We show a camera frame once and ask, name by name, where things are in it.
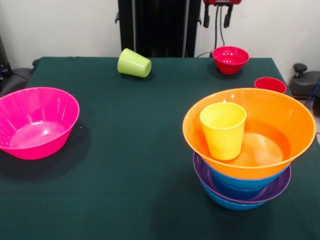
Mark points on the small red plastic bowl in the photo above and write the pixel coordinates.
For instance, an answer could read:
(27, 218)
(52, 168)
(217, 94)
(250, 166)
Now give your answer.
(231, 62)

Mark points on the dark green tablecloth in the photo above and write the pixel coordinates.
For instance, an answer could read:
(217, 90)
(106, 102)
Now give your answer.
(125, 200)

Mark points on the black computer tower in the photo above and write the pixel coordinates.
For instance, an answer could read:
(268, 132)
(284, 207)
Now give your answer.
(3, 62)

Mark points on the small teal blue bowl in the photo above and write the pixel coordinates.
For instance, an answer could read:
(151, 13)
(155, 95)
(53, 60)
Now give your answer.
(237, 195)

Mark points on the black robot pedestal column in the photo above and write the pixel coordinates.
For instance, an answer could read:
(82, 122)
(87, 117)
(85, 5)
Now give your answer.
(160, 25)

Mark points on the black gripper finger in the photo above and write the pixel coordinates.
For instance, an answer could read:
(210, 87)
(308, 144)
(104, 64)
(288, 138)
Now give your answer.
(206, 16)
(228, 16)

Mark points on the purple plastic bowl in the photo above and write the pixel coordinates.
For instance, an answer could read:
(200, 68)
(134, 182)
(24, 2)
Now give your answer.
(277, 187)

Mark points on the green plastic cup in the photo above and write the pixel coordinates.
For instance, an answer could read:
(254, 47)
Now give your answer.
(133, 63)

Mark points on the large pink plastic bowl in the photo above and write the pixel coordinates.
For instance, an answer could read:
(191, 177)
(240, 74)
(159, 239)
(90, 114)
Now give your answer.
(37, 122)

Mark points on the yellow plastic cup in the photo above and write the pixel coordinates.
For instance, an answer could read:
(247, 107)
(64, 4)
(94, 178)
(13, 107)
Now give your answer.
(223, 140)

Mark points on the large orange plastic bowl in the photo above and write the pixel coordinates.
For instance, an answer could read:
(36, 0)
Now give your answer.
(275, 112)

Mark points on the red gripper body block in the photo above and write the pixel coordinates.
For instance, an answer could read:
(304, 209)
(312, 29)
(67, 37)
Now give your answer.
(220, 2)

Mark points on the red plastic cup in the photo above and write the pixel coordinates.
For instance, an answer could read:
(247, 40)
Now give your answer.
(270, 85)

